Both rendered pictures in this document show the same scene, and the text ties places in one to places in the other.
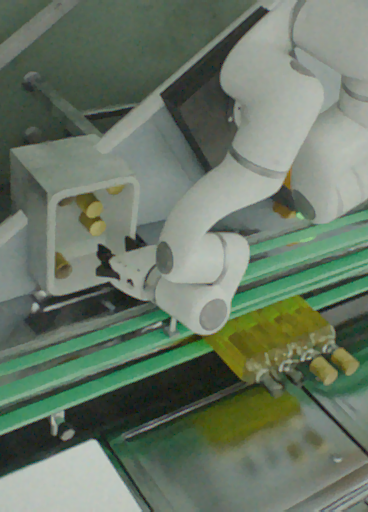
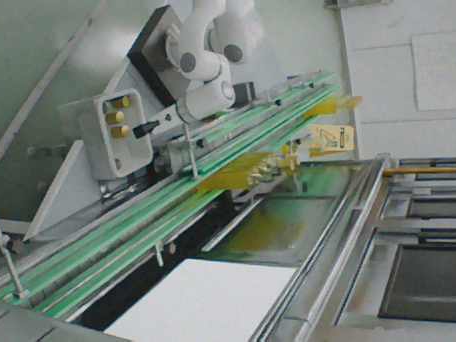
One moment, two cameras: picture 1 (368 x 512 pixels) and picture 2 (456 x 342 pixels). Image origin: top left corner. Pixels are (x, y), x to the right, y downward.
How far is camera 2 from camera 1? 0.69 m
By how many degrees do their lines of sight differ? 27
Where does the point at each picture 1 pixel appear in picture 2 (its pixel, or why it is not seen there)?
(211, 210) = (202, 20)
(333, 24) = not seen: outside the picture
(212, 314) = (227, 89)
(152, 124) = (128, 73)
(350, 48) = not seen: outside the picture
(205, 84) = (149, 38)
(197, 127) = (153, 63)
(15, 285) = (90, 192)
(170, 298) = (198, 97)
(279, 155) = not seen: outside the picture
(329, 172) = (240, 16)
